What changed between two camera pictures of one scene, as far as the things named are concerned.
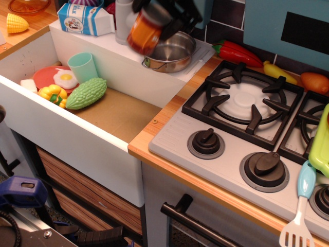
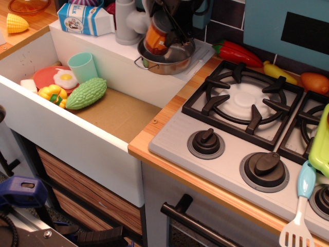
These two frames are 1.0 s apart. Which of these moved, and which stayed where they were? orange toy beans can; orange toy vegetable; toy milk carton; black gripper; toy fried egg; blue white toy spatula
Moved: black gripper; orange toy beans can
Stayed: blue white toy spatula; toy milk carton; toy fried egg; orange toy vegetable
